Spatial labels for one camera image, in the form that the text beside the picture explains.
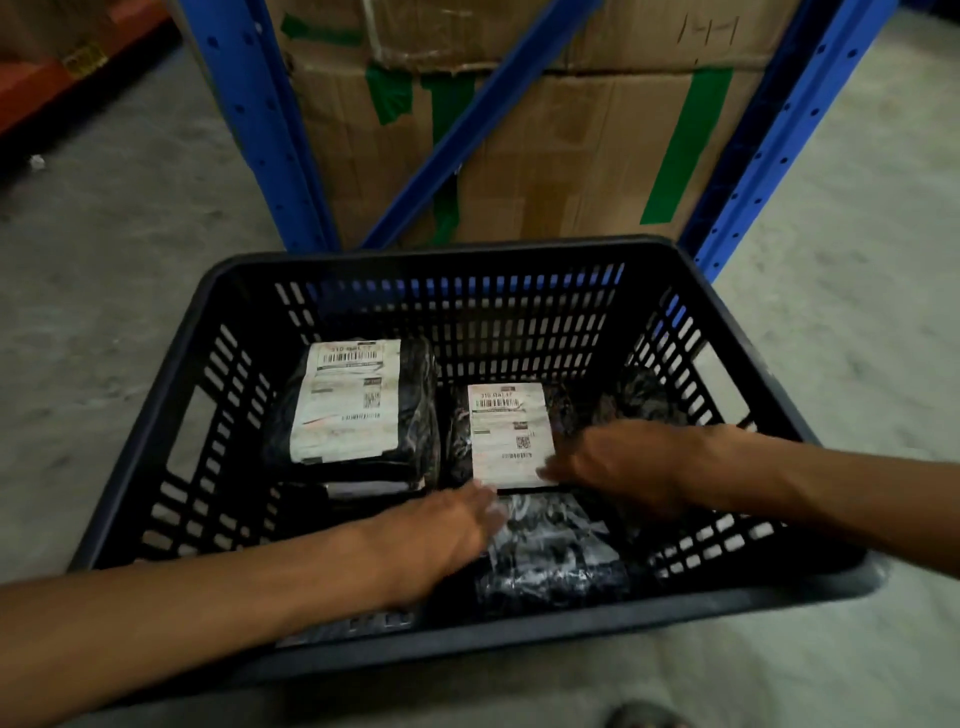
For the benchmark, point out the person's right hand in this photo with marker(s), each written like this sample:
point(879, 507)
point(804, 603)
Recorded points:
point(645, 465)

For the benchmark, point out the person's left hand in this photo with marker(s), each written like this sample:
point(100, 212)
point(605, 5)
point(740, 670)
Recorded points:
point(439, 536)

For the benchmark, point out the person's right fingers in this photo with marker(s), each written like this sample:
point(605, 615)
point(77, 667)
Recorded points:
point(566, 465)

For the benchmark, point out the person's left fingers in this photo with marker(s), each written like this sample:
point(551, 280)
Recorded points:
point(484, 510)

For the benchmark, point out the person's right forearm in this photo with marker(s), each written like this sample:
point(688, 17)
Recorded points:
point(840, 495)

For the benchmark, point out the person's left forearm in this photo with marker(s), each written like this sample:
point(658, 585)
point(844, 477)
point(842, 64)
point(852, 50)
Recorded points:
point(187, 607)

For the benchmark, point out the small black package white label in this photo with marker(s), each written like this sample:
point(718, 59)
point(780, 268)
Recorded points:
point(510, 427)

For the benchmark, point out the black package clear wrap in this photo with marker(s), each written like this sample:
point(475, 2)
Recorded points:
point(555, 555)

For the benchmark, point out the black crumpled plastic package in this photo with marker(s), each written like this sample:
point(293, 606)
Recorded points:
point(645, 397)

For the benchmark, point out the large black package white label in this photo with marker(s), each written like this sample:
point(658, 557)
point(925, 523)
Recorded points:
point(416, 420)

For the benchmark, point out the dark plastic slotted basket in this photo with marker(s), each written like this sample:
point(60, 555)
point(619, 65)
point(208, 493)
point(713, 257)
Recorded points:
point(450, 645)

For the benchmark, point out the grey flat plastic package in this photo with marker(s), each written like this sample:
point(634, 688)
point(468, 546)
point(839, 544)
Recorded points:
point(352, 628)

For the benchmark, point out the person's shoe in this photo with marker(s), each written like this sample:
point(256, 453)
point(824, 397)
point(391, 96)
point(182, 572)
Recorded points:
point(645, 716)

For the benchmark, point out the cardboard box with green tape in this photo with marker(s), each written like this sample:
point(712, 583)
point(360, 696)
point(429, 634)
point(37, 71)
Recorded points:
point(570, 165)

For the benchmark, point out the cardboard box with clear tape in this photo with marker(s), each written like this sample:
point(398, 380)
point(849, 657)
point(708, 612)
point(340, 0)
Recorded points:
point(480, 30)

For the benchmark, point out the blue metal shelving rack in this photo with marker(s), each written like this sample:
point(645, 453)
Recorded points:
point(255, 127)

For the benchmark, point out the orange metal rack beam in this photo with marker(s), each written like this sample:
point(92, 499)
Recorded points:
point(67, 71)

